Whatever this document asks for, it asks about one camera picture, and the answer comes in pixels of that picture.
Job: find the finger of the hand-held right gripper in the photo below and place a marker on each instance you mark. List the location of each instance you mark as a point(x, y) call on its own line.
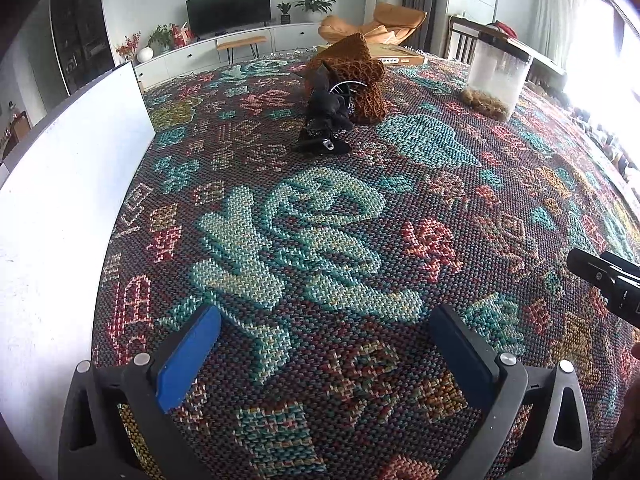
point(607, 272)

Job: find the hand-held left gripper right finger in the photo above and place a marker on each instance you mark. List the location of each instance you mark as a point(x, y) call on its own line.
point(460, 355)

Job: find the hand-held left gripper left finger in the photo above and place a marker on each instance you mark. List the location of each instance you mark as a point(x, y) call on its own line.
point(187, 355)

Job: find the colourful woven blanket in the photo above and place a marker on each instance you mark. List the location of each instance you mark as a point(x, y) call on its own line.
point(350, 240)

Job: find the white board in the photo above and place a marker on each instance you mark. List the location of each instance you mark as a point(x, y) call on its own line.
point(60, 210)

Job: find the wooden dining table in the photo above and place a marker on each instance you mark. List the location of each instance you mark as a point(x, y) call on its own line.
point(545, 65)

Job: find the clear plastic jar black lid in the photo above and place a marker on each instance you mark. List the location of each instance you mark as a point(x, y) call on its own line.
point(495, 70)

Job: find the red cloth on table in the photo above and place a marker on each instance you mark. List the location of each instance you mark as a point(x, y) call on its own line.
point(505, 27)

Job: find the wooden chair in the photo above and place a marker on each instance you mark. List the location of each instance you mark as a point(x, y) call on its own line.
point(462, 40)

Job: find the black lace cloth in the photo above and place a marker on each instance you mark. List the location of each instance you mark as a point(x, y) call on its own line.
point(325, 110)

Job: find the white television cabinet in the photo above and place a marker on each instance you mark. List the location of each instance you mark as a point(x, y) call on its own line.
point(200, 55)

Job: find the flat yellow box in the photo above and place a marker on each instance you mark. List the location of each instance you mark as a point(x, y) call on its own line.
point(400, 55)

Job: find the brown knitted cloth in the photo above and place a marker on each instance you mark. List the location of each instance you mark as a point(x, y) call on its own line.
point(360, 70)

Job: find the red berry branches white vase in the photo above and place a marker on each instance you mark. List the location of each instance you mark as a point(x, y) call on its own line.
point(137, 50)

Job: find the small wooden bench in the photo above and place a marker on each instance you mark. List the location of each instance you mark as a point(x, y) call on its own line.
point(242, 41)

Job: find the green plant with red decoration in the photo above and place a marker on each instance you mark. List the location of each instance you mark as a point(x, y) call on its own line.
point(162, 37)

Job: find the orange lounge chair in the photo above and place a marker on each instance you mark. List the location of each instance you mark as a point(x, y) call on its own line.
point(390, 20)

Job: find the dark display cabinet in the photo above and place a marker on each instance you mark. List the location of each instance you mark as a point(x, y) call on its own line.
point(80, 30)

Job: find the black television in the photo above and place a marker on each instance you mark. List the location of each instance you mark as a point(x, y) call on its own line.
point(227, 12)

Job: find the small potted plant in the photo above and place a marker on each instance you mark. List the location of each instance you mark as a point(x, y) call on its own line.
point(285, 12)

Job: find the large-leaf potted plant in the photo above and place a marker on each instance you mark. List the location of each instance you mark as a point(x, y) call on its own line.
point(315, 4)

